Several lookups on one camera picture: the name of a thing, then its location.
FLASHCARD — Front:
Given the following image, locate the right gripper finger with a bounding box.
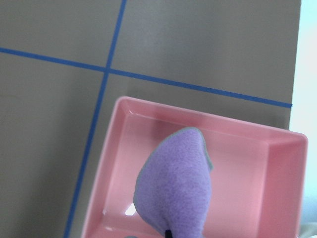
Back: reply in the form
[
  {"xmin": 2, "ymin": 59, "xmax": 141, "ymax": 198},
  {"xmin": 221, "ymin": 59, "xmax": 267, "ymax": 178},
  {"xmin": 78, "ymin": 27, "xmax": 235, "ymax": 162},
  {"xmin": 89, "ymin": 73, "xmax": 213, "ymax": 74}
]
[{"xmin": 165, "ymin": 230, "xmax": 172, "ymax": 238}]

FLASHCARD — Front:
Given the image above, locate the pink plastic bin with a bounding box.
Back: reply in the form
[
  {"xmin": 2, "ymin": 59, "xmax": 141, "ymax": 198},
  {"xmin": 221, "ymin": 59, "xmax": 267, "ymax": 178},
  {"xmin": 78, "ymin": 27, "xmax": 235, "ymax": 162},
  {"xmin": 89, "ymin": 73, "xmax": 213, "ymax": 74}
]
[{"xmin": 81, "ymin": 97, "xmax": 308, "ymax": 238}]

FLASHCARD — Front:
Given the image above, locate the purple cloth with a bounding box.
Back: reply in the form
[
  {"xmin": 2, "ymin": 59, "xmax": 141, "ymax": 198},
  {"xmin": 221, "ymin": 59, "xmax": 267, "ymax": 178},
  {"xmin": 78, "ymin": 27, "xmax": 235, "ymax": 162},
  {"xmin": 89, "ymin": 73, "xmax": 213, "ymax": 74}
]
[{"xmin": 133, "ymin": 127, "xmax": 213, "ymax": 238}]

